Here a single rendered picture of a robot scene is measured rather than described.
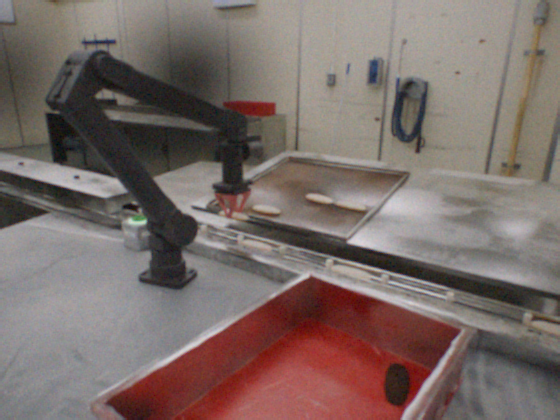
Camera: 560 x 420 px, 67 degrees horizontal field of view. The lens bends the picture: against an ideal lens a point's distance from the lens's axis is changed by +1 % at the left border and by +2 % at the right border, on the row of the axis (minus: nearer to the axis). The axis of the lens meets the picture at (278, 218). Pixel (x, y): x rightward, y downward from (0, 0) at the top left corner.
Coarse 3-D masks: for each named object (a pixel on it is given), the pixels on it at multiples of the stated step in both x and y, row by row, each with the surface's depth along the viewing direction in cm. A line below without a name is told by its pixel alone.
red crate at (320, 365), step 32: (288, 352) 75; (320, 352) 75; (352, 352) 76; (384, 352) 76; (224, 384) 67; (256, 384) 67; (288, 384) 67; (320, 384) 68; (352, 384) 68; (416, 384) 68; (192, 416) 61; (224, 416) 61; (256, 416) 61; (288, 416) 61; (320, 416) 61; (352, 416) 61; (384, 416) 62
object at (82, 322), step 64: (0, 256) 114; (64, 256) 114; (128, 256) 115; (192, 256) 115; (0, 320) 85; (64, 320) 85; (128, 320) 85; (192, 320) 85; (512, 320) 87; (0, 384) 67; (64, 384) 68; (512, 384) 69
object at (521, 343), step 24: (24, 192) 163; (96, 216) 139; (120, 216) 133; (216, 240) 115; (240, 264) 107; (264, 264) 102; (288, 264) 101; (384, 288) 91; (456, 312) 82; (480, 336) 77; (504, 336) 75; (528, 336) 75; (552, 336) 75; (528, 360) 74; (552, 360) 71
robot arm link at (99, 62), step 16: (96, 64) 73; (112, 64) 75; (128, 64) 77; (112, 80) 75; (128, 80) 78; (144, 80) 83; (160, 80) 87; (128, 96) 84; (144, 96) 84; (160, 96) 87; (176, 96) 90; (192, 96) 94; (176, 112) 92; (192, 112) 95; (208, 112) 98; (224, 112) 101; (240, 112) 105; (224, 128) 102
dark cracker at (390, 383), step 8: (392, 368) 70; (400, 368) 70; (392, 376) 68; (400, 376) 68; (408, 376) 69; (384, 384) 67; (392, 384) 66; (400, 384) 67; (408, 384) 67; (392, 392) 65; (400, 392) 65; (408, 392) 66; (392, 400) 64; (400, 400) 64
